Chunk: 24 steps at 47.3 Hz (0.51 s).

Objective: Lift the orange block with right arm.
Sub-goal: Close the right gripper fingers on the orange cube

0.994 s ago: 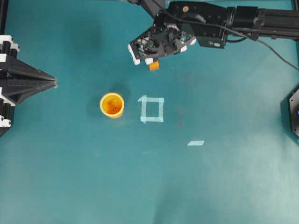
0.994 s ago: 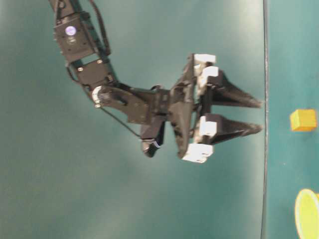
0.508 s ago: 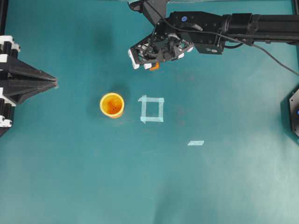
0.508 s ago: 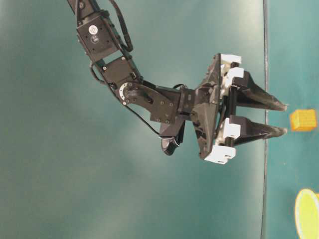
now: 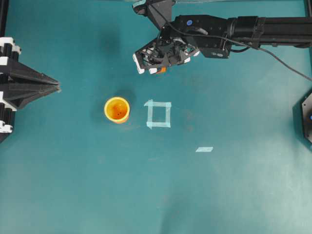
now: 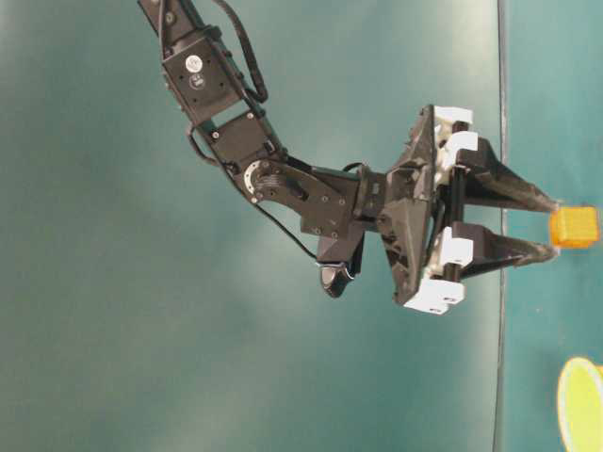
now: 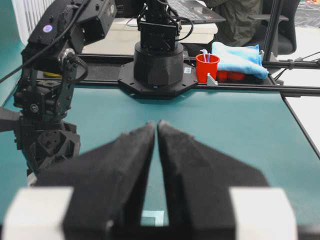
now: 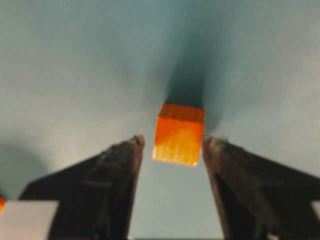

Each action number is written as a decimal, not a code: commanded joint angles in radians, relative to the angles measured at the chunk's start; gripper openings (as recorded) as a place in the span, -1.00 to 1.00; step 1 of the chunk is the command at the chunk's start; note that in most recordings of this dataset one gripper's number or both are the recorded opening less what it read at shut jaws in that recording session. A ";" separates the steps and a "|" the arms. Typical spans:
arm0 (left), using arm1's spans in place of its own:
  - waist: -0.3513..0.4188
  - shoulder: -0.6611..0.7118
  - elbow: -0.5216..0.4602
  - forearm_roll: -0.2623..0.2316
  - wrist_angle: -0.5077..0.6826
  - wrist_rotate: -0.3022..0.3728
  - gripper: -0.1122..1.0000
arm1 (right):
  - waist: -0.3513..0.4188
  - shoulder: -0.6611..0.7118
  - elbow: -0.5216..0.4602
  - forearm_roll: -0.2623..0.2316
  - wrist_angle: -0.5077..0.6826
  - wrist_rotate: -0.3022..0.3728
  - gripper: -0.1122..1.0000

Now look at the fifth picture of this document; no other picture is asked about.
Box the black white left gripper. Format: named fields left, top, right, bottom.
left=0, top=36, right=61, bottom=134

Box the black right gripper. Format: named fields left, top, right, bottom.
left=132, top=0, right=231, bottom=74

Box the orange block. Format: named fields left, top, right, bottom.
left=156, top=67, right=167, bottom=74

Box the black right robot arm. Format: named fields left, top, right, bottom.
left=0, top=0, right=312, bottom=140

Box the light blue tape square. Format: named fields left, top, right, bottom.
left=144, top=99, right=172, bottom=129

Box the orange yellow cup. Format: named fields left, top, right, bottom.
left=103, top=97, right=130, bottom=124

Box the light blue tape strip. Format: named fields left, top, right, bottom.
left=195, top=147, right=214, bottom=153

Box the black cable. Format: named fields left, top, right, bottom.
left=165, top=23, right=312, bottom=81

